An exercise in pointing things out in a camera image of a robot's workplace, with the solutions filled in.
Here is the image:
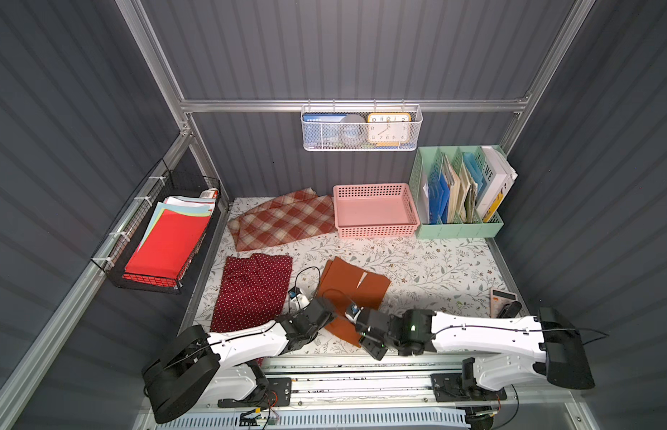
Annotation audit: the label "dark red polka-dot skirt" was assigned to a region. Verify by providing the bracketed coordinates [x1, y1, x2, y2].
[209, 253, 294, 367]

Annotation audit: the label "rust orange skirt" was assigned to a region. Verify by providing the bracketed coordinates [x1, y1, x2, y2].
[316, 257, 391, 348]

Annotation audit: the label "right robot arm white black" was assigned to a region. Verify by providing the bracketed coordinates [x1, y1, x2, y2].
[345, 305, 596, 392]

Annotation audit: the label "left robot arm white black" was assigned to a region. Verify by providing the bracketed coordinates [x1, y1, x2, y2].
[142, 297, 337, 424]

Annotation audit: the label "grey tape roll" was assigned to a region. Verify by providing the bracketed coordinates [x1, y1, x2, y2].
[339, 114, 368, 148]

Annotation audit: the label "floral table mat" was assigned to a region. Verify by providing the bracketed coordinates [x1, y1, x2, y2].
[191, 227, 513, 357]

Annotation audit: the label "small orange white card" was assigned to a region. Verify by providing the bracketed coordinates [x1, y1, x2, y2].
[489, 288, 519, 318]

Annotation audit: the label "red plaid skirt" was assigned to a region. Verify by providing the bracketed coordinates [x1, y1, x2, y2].
[227, 188, 335, 252]

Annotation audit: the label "pink plastic basket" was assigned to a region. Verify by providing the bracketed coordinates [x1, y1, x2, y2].
[333, 183, 421, 239]

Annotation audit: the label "blue folders in organizer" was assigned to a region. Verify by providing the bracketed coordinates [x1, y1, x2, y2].
[428, 158, 450, 225]

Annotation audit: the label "mint green file organizer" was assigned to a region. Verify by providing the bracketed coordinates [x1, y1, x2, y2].
[409, 146, 505, 239]

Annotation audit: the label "red paper stack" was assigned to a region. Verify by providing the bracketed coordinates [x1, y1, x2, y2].
[123, 204, 212, 287]

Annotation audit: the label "white book in organizer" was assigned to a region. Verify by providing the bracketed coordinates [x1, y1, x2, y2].
[477, 146, 518, 223]

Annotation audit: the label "blue box in basket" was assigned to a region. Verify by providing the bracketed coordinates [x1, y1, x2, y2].
[301, 113, 346, 152]

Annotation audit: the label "yellow alarm clock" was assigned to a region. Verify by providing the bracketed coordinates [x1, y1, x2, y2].
[367, 112, 412, 146]

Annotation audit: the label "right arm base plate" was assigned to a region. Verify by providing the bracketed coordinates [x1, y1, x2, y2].
[430, 373, 508, 403]

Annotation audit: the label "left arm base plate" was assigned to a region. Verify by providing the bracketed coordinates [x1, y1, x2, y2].
[217, 378, 292, 409]

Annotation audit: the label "black wire side basket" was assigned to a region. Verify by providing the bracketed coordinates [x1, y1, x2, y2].
[92, 162, 221, 294]

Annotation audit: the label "white wire wall basket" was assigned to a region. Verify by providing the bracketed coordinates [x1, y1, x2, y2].
[301, 101, 423, 152]

